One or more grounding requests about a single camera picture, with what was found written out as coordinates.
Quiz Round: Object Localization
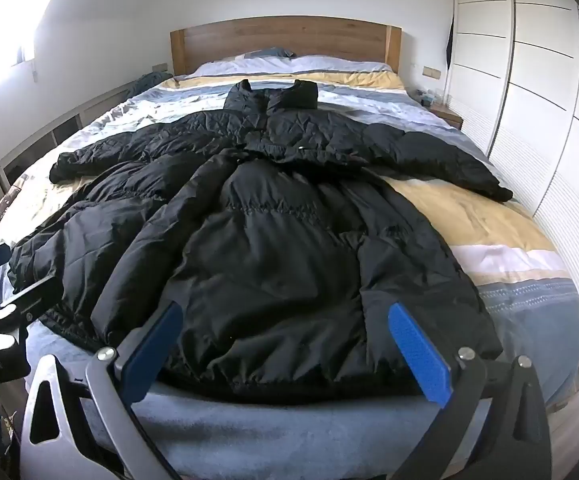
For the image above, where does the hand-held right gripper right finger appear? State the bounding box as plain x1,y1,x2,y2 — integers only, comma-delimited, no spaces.
388,302,553,480

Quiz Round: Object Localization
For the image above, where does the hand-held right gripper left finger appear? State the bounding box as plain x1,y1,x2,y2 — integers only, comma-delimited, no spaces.
14,302,185,480

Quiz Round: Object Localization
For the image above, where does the black puffer coat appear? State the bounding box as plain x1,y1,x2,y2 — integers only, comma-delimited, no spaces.
7,79,515,403

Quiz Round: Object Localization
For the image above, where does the bed with striped duvet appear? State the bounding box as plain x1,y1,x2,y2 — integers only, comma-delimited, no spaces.
0,55,579,480

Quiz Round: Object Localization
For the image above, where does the low white shelf unit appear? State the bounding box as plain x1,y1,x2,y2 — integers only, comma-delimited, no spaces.
0,80,135,241

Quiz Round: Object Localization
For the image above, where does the blue-grey cloth heap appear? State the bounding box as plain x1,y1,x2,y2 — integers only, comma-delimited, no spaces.
124,71,173,99

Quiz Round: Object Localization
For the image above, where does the pale lilac pillow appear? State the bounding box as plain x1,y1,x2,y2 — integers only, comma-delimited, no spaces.
190,56,295,79
289,55,393,74

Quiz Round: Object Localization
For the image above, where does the white wardrobe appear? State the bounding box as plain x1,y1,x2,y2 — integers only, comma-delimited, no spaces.
447,0,579,351

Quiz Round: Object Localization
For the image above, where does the grey-blue pillow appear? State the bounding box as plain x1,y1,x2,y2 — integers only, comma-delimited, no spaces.
242,47,297,60

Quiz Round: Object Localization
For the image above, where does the wooden headboard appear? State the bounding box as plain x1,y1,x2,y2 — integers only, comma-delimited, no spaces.
170,16,403,76

